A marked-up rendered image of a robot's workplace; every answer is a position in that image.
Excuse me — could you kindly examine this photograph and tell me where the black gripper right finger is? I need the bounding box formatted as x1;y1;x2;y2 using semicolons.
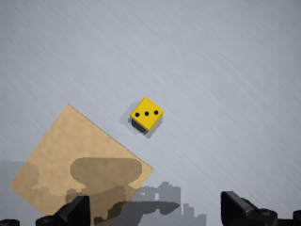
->
221;191;301;226

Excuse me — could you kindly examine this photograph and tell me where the tan flat mat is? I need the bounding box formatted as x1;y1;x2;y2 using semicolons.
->
8;104;153;226

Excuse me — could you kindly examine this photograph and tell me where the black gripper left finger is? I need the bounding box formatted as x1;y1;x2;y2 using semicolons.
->
0;196;90;226

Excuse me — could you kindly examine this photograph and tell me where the yellow die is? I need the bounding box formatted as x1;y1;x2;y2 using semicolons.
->
130;97;164;131

